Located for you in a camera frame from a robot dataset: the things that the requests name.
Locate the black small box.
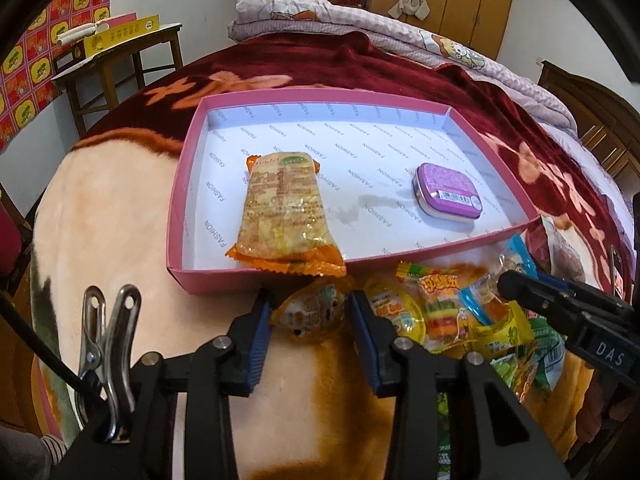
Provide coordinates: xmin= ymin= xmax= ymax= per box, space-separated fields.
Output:
xmin=52 ymin=52 xmax=84 ymax=72

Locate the lilac folded quilt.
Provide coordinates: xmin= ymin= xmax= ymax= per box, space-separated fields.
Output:
xmin=229 ymin=0 xmax=580 ymax=135

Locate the blue clear candy wrapper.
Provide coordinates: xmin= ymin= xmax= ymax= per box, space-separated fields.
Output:
xmin=460 ymin=234 xmax=540 ymax=326

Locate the yellow green snack packet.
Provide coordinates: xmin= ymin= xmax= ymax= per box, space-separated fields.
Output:
xmin=472 ymin=305 xmax=536 ymax=361

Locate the yellow jelly cup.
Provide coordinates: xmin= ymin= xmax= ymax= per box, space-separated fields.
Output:
xmin=362 ymin=277 xmax=428 ymax=347

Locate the red yellow wall poster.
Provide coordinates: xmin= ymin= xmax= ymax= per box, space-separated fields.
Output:
xmin=0 ymin=0 xmax=112 ymax=152

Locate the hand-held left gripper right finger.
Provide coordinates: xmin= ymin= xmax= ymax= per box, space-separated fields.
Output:
xmin=347 ymin=290 xmax=571 ymax=480

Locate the pink cardboard box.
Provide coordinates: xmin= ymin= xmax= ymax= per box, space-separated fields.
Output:
xmin=166 ymin=87 xmax=538 ymax=297

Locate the yellow long box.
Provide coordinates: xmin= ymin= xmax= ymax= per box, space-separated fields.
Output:
xmin=82 ymin=12 xmax=161 ymax=59

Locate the wooden side table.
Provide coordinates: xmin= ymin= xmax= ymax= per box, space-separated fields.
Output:
xmin=50 ymin=22 xmax=184 ymax=138

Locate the black cable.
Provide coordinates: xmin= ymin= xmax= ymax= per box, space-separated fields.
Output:
xmin=0 ymin=294 xmax=97 ymax=397

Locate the striped cloth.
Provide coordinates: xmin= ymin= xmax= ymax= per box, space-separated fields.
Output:
xmin=37 ymin=434 xmax=67 ymax=467

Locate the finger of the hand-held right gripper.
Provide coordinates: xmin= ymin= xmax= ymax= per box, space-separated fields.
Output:
xmin=537 ymin=272 xmax=631 ymax=312
xmin=497 ymin=269 xmax=583 ymax=328

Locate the metal spring clip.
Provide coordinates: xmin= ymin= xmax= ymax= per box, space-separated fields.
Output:
xmin=75 ymin=284 xmax=143 ymax=443

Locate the beige hanging towel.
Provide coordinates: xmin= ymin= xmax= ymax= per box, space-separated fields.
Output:
xmin=387 ymin=0 xmax=432 ymax=22

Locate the white paper roll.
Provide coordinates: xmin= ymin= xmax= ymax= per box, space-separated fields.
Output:
xmin=57 ymin=22 xmax=109 ymax=47

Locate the burger gummy packet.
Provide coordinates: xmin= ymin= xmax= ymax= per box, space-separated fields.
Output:
xmin=396 ymin=260 xmax=482 ymax=353

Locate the wooden headboard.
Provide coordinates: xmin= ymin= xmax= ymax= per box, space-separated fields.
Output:
xmin=537 ymin=60 xmax=640 ymax=183

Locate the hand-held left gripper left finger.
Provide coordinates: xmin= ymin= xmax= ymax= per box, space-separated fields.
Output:
xmin=50 ymin=287 xmax=276 ymax=480

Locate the orange clear snack packet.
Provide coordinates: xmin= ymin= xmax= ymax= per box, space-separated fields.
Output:
xmin=225 ymin=150 xmax=347 ymax=278

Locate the round cartoon jelly cup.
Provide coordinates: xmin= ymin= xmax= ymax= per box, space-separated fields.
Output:
xmin=270 ymin=277 xmax=353 ymax=345

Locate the red floral printed blanket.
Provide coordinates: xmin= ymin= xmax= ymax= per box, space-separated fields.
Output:
xmin=30 ymin=32 xmax=636 ymax=480

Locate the purple tin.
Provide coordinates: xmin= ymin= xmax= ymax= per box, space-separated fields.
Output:
xmin=412 ymin=162 xmax=485 ymax=221

